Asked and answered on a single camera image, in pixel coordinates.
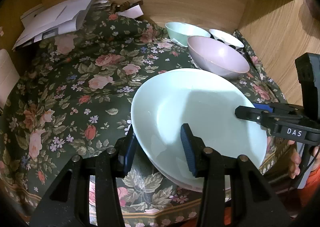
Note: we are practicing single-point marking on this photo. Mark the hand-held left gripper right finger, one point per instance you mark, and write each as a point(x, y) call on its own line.
point(188, 150)

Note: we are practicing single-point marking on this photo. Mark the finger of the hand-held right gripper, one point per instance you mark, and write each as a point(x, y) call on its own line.
point(263, 107)
point(250, 114)

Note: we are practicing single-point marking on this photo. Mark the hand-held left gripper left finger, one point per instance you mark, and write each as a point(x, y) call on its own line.
point(128, 148)

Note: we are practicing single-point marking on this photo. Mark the white plate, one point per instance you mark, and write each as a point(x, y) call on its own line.
point(185, 185)

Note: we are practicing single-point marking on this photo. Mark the light green plate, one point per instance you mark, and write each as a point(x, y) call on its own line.
point(200, 99)

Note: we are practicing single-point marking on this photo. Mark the pink bowl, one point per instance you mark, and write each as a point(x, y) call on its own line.
point(217, 54)

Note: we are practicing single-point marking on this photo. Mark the white spotted bowl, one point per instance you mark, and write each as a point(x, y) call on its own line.
point(225, 35)

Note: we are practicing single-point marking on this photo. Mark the mint green bowl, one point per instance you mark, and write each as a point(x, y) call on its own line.
point(185, 30)

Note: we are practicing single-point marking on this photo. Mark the person's right hand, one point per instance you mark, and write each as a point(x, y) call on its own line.
point(295, 164)

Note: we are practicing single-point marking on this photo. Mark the floral tablecloth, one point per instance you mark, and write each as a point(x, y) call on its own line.
point(75, 67)

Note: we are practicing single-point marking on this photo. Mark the small white box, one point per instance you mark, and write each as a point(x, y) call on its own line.
point(132, 12)

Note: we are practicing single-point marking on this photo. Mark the white paper pile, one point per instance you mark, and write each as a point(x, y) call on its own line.
point(55, 19)

